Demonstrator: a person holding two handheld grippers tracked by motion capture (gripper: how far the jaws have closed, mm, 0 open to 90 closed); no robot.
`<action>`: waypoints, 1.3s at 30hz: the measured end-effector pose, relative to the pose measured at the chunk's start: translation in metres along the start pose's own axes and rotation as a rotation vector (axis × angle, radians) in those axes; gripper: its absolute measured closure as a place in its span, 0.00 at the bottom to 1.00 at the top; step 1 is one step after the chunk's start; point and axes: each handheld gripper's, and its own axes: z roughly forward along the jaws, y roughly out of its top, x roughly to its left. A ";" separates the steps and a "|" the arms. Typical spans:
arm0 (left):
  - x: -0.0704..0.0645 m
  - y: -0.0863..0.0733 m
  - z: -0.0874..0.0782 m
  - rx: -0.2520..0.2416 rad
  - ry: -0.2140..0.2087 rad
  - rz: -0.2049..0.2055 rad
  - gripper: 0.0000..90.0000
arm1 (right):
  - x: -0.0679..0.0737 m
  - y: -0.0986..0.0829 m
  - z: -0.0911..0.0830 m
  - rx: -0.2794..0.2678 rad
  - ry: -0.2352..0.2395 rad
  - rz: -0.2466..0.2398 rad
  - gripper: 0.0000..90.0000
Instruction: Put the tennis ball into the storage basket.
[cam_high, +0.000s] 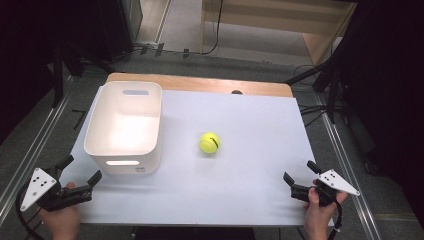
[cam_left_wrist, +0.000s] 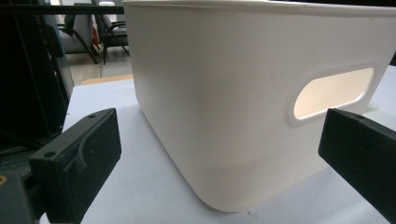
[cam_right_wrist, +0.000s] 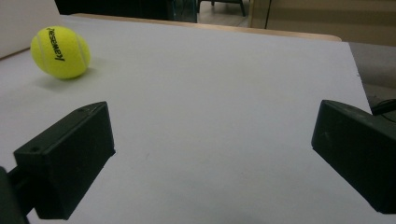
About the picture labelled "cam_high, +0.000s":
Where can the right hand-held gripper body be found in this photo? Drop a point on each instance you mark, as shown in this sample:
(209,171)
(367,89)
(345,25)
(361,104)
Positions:
(328,186)

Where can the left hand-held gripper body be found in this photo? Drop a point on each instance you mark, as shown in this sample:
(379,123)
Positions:
(42,190)

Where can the white plastic storage bin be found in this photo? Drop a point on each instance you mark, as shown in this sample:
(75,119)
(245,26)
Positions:
(125,128)

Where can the yellow tennis ball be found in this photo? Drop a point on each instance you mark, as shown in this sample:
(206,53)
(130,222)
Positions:
(209,142)

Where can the person's right hand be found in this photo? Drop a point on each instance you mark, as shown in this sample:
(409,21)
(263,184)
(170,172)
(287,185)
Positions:
(320,213)

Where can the person's left hand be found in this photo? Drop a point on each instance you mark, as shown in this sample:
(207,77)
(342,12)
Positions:
(63,218)

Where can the white table mat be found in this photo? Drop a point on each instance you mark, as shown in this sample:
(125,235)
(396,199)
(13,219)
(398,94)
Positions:
(233,160)

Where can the black tripod stand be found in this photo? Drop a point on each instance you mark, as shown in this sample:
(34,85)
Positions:
(328,83)

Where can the wooden table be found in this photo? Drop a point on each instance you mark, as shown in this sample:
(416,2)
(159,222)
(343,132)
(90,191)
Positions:
(200,84)

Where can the dark cabinet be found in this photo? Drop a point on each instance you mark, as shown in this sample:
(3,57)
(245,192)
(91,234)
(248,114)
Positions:
(118,26)

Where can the wooden shelf unit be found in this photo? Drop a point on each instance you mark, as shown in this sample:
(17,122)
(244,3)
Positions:
(276,23)

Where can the metal floor rail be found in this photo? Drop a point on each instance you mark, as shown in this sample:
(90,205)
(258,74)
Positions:
(31,146)
(348,166)

